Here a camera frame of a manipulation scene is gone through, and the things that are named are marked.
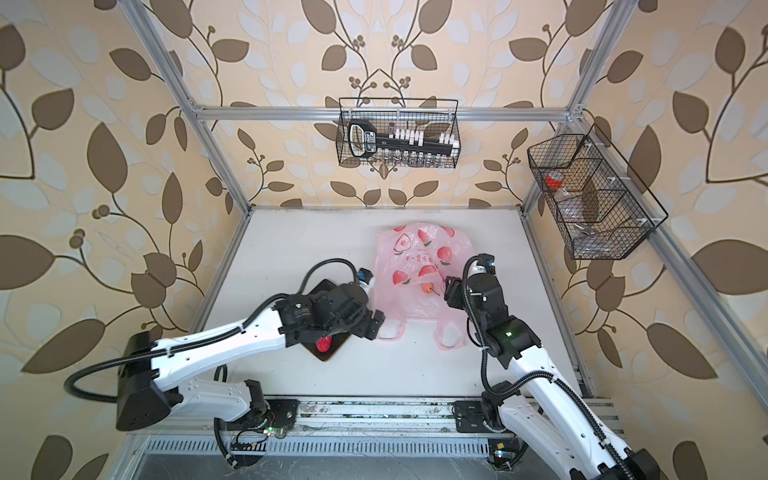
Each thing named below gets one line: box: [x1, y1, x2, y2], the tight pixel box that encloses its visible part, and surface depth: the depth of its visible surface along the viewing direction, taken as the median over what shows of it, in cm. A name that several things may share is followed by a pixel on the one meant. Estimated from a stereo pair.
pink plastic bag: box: [376, 223, 474, 350], surface depth 96 cm
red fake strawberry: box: [315, 336, 333, 353], surface depth 85 cm
